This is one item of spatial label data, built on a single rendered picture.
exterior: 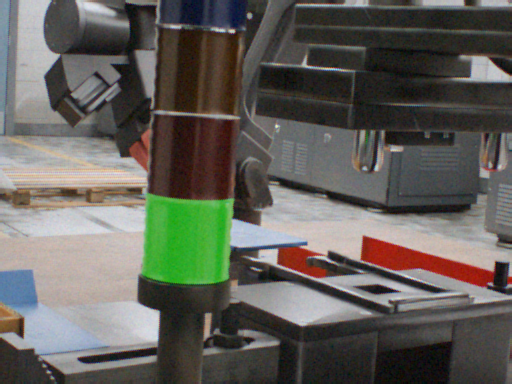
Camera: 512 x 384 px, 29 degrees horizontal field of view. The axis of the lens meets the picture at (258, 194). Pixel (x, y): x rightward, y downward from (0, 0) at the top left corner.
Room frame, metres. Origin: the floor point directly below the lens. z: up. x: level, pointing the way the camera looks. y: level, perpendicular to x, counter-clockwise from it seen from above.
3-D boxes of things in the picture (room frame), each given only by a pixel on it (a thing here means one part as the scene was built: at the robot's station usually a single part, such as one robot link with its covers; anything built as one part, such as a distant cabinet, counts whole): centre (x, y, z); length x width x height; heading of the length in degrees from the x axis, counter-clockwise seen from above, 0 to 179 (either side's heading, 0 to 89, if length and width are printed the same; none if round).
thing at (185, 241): (0.42, 0.03, 1.07); 0.04 x 0.04 x 0.03
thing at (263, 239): (0.87, 0.03, 1.00); 0.15 x 0.07 x 0.03; 36
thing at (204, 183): (0.42, 0.03, 1.10); 0.04 x 0.04 x 0.03
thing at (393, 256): (0.94, -0.15, 0.93); 0.25 x 0.12 x 0.06; 36
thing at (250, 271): (0.74, -0.01, 0.98); 0.07 x 0.02 x 0.01; 36
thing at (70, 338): (0.76, 0.17, 0.93); 0.15 x 0.07 x 0.03; 36
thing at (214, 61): (0.42, 0.03, 1.14); 0.04 x 0.04 x 0.03
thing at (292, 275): (0.69, -0.05, 0.98); 0.13 x 0.01 x 0.03; 36
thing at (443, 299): (0.66, -0.12, 0.98); 0.07 x 0.01 x 0.03; 126
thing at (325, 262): (0.79, -0.07, 0.98); 0.07 x 0.02 x 0.01; 36
